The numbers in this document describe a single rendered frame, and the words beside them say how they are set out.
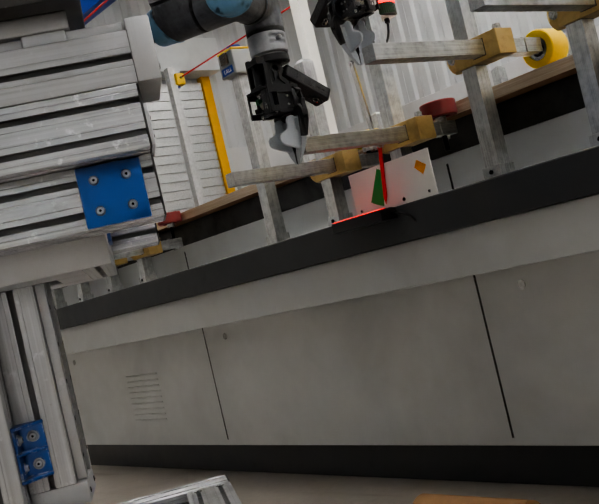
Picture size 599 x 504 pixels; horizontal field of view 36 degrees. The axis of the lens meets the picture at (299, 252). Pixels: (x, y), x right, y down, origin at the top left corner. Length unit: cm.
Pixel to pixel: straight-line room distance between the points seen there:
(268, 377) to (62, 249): 163
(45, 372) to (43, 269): 19
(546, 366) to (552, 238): 42
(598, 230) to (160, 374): 215
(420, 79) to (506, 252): 958
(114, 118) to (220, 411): 206
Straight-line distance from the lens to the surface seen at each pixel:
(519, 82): 200
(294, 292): 241
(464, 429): 236
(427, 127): 199
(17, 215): 132
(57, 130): 129
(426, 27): 1132
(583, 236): 177
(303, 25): 376
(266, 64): 180
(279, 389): 291
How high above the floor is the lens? 59
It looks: 2 degrees up
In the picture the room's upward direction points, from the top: 13 degrees counter-clockwise
